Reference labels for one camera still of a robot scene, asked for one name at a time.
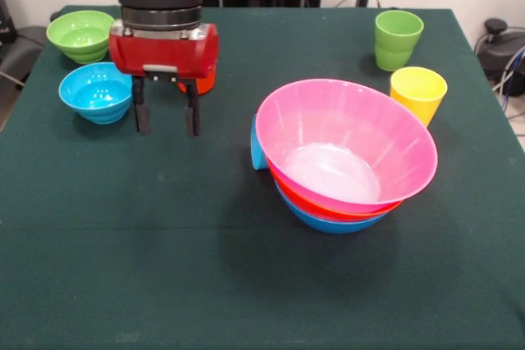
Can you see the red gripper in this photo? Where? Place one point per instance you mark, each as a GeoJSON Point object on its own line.
{"type": "Point", "coordinates": [164, 55]}

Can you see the orange cup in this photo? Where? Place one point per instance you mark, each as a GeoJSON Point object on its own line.
{"type": "Point", "coordinates": [207, 83]}

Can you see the light blue cup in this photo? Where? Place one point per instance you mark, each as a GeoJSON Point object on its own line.
{"type": "Point", "coordinates": [258, 149]}

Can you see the large orange bowl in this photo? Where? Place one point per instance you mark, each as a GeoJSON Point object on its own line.
{"type": "Point", "coordinates": [311, 204]}

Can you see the large pink bowl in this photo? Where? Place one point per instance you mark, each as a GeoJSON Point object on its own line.
{"type": "Point", "coordinates": [348, 128]}

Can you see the large blue bowl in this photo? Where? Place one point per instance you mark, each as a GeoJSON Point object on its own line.
{"type": "Point", "coordinates": [332, 225]}

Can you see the green cup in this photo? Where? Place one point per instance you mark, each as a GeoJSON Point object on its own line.
{"type": "Point", "coordinates": [398, 38]}

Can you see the yellow cup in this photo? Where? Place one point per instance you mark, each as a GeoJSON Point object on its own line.
{"type": "Point", "coordinates": [416, 96]}

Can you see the light blue ribbed bowl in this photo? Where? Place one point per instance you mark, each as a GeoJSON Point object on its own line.
{"type": "Point", "coordinates": [94, 92]}

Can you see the green ribbed bowl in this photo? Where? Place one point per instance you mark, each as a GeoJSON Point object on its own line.
{"type": "Point", "coordinates": [78, 34]}

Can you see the dark green tablecloth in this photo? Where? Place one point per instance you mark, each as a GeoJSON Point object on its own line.
{"type": "Point", "coordinates": [164, 243]}

